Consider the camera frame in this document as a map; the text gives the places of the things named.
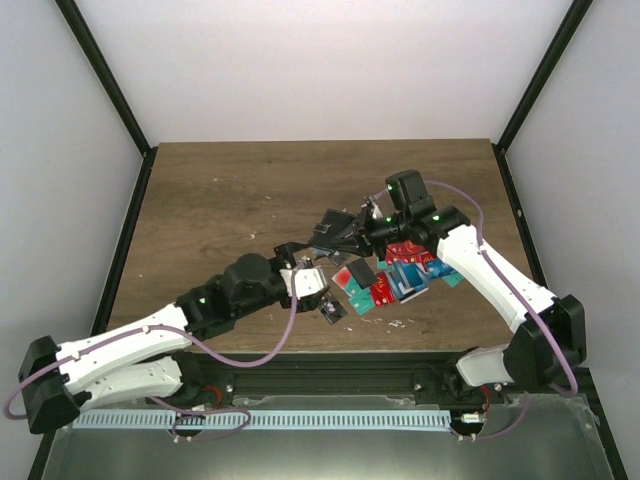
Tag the teal card upper pile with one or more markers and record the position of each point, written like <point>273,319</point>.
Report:
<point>362,302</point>

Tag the black frame post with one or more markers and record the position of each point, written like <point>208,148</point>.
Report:
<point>93,53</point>
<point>561,39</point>

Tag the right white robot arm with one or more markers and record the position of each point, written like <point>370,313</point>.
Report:
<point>548,332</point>

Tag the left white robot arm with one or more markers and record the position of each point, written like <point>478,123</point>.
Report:
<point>149,357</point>

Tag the black leather card holder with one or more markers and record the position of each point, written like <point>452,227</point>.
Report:
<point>329,227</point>

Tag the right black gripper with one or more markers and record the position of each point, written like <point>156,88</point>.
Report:
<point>359,224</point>

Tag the right black frame post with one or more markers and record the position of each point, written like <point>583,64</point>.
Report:
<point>561,39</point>

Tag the black VIP card centre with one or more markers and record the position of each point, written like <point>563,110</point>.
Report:
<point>332,310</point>

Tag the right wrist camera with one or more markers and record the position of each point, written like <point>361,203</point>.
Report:
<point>372,208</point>

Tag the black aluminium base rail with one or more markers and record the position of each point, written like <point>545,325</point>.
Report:
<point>325,372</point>

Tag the plain black card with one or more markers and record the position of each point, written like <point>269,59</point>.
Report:
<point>362,273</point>

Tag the white card red circle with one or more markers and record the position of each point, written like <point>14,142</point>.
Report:
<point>345,281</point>

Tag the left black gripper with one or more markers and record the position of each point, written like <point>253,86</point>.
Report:
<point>285,255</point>

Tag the left black frame post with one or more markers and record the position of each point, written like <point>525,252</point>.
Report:
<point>93,53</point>

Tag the red card with gold text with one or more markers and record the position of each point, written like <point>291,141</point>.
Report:
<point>381,291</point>

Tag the light blue cable duct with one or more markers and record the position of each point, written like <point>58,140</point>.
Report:
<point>139,419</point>

